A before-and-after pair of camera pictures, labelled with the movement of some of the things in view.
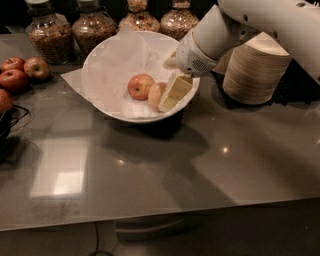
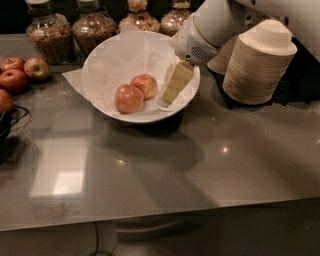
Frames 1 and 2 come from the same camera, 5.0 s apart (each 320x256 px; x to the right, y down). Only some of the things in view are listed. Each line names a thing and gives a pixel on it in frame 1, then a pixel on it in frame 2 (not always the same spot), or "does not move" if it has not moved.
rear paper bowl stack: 222,66 does not move
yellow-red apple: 139,85 does not move
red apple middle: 14,80 does not move
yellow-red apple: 155,94 → 129,99
